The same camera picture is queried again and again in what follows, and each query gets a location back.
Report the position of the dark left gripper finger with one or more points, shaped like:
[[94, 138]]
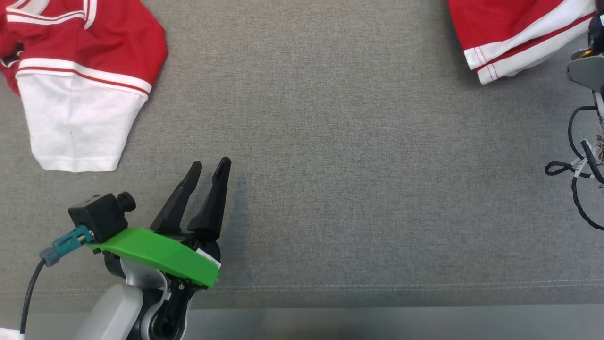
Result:
[[212, 212], [174, 208]]

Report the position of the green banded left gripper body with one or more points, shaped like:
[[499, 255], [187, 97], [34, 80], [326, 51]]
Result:
[[160, 255]]

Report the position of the red white basketball jersey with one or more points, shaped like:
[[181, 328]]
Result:
[[85, 42]]

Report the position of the red shorts with white stripes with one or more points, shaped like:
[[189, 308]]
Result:
[[500, 28]]

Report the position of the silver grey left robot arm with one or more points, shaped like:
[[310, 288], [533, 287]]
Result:
[[113, 311]]

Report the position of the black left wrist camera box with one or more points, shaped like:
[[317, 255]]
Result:
[[99, 217]]

